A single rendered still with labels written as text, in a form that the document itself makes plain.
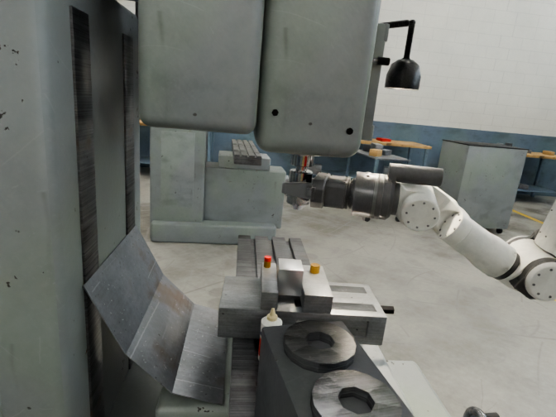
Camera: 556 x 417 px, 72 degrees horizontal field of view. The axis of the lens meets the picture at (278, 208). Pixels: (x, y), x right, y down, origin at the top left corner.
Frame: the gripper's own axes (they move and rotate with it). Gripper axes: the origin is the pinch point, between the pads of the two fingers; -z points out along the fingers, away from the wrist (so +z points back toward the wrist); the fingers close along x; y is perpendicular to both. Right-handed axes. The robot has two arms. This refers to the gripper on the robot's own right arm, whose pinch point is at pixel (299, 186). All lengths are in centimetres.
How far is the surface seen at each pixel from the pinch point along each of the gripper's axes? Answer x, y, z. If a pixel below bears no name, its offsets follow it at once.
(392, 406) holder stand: 42.1, 12.0, 17.8
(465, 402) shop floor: -108, 124, 79
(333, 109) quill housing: 8.7, -15.7, 6.0
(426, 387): -16, 52, 36
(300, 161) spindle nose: 2.4, -5.5, 0.2
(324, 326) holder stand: 30.3, 11.9, 9.7
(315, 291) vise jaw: 3.4, 20.8, 5.9
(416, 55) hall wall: -707, -118, 83
